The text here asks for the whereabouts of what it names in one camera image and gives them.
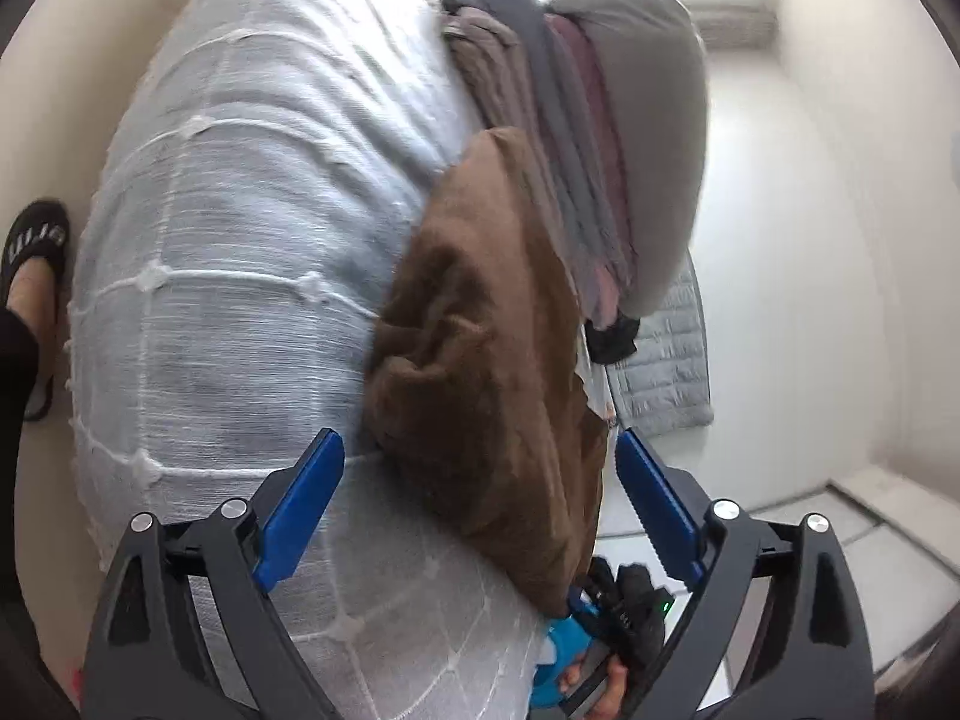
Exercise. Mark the person's leg in black trousers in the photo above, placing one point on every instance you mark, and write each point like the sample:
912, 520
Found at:
13, 405

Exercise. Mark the grey quilted mat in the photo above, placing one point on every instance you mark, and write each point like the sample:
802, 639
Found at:
661, 367

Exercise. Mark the taupe garment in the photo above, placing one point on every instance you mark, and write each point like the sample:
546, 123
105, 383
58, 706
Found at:
487, 67

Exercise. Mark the grey checked sofa cover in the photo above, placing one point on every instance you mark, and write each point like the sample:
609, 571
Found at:
225, 240

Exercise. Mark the black slipper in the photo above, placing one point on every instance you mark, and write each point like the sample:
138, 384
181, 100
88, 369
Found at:
34, 240

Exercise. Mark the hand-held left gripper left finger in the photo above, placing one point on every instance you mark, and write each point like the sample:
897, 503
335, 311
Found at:
301, 506

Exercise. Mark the brown garment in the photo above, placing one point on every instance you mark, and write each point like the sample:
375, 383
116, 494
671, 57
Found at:
480, 315

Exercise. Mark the beige grey blanket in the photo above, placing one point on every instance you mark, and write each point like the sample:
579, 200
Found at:
660, 127

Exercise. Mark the person's right hand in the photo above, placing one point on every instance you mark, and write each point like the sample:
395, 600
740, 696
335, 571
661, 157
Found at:
609, 682

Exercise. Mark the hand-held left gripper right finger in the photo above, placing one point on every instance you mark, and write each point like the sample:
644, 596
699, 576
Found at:
660, 502

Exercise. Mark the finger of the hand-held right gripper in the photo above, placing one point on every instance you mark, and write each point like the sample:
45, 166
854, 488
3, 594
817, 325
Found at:
583, 601

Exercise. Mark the pink garment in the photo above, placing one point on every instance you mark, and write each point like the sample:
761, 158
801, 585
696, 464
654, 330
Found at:
594, 135

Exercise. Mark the black garment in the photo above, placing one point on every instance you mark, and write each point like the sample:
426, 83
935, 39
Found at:
611, 339

